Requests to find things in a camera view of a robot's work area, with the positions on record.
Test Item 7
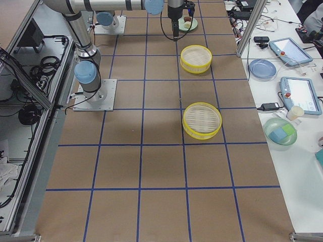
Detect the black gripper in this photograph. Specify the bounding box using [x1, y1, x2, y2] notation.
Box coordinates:
[168, 6, 182, 41]

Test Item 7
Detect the white bun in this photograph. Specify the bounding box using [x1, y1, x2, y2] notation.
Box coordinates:
[184, 21, 191, 29]

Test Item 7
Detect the yellow bamboo steamer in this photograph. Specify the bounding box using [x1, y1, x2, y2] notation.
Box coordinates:
[180, 45, 212, 74]
[182, 102, 222, 140]

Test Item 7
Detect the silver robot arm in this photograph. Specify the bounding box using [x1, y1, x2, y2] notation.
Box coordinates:
[96, 11, 119, 29]
[44, 1, 165, 70]

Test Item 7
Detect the green plate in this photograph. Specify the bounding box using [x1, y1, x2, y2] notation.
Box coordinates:
[179, 16, 198, 32]

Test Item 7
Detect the black webcam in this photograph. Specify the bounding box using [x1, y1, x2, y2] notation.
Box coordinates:
[253, 36, 270, 49]

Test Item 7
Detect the blue plate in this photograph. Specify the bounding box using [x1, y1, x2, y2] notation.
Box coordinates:
[249, 59, 277, 81]

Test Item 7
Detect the far teach pendant tablet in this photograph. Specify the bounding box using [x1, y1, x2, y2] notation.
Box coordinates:
[268, 37, 313, 66]

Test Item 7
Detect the teach pendant tablet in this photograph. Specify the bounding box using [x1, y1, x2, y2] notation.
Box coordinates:
[268, 37, 313, 66]
[280, 77, 322, 115]

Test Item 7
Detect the black power adapter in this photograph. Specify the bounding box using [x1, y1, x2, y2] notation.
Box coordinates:
[257, 102, 281, 111]

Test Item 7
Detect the near teach pendant tablet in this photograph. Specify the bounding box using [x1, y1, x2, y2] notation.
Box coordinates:
[280, 77, 322, 115]

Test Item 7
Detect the paper cup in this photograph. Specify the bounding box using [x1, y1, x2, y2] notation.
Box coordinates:
[286, 105, 304, 120]

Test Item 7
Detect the blue sponge block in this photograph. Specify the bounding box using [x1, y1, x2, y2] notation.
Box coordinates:
[268, 127, 287, 144]

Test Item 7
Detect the green glass bowl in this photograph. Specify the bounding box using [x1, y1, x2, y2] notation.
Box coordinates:
[263, 118, 298, 151]

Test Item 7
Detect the green sponge block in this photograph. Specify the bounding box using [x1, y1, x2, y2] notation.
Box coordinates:
[282, 124, 296, 136]

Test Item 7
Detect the white crumpled cloth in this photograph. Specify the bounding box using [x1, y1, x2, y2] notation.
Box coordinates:
[0, 140, 19, 192]

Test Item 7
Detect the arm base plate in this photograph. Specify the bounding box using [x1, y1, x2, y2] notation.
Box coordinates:
[94, 15, 127, 35]
[73, 79, 117, 111]

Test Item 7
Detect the aluminium frame post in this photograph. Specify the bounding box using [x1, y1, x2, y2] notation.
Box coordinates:
[236, 0, 267, 57]

